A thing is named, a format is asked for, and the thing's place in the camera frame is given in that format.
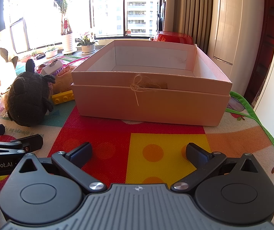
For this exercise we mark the red pot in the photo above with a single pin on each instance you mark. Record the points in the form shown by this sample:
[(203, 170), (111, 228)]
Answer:
[(173, 37)]

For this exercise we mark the yellow building brick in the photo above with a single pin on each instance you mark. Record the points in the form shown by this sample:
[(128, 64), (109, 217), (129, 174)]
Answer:
[(63, 97)]

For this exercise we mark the colourful play mat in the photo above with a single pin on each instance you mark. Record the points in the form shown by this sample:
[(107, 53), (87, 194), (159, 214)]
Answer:
[(151, 153)]

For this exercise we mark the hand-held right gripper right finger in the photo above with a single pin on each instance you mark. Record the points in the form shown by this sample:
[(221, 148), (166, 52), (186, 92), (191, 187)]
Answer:
[(199, 155)]

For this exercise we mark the dark plush toy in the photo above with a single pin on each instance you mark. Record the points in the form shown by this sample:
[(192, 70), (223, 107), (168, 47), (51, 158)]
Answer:
[(29, 95)]

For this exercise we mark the orange snack packet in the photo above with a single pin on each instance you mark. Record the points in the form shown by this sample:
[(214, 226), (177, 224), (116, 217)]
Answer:
[(66, 76)]

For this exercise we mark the white standing air conditioner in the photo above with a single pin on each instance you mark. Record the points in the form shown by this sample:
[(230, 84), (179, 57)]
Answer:
[(245, 33)]

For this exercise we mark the small white planter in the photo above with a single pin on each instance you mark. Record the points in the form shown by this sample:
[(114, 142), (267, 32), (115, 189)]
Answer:
[(51, 52)]

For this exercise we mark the beige curtain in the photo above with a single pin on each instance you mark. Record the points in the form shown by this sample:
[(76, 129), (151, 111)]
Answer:
[(189, 12)]

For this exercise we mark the palm plant in white pot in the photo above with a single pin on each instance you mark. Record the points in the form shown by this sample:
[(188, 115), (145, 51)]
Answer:
[(67, 38)]

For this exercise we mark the flowering plant in white pot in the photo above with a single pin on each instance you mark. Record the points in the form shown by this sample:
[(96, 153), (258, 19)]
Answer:
[(87, 44)]

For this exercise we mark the beige cardboard box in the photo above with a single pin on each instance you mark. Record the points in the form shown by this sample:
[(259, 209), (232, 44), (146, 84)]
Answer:
[(151, 100)]

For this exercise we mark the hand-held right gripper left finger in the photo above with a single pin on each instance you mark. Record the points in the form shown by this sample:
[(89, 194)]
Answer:
[(80, 154)]

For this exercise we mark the white plastic toy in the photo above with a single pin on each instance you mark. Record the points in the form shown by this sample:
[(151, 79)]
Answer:
[(51, 68)]

